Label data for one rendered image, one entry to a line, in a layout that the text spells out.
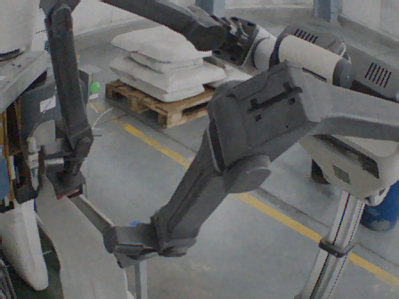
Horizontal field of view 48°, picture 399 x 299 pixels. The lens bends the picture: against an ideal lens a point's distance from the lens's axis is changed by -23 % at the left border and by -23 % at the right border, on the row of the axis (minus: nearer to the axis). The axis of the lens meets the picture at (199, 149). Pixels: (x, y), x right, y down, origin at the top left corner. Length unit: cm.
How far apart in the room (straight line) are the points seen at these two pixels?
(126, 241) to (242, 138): 42
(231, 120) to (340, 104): 13
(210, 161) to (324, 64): 35
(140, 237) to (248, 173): 41
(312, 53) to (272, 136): 39
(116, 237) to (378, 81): 59
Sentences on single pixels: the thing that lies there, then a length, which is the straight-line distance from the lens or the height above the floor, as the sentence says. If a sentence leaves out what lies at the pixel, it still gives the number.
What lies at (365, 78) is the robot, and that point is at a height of 152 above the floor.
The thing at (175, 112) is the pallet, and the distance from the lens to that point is 414.
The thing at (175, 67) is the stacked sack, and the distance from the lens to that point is 413.
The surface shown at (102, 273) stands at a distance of 130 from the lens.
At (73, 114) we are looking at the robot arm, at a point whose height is 135.
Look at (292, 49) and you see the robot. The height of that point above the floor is 155.
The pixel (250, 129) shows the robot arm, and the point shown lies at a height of 156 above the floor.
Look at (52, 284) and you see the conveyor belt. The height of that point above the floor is 38.
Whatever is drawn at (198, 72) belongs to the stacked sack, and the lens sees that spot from 421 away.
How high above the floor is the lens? 180
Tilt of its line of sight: 28 degrees down
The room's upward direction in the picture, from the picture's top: 5 degrees clockwise
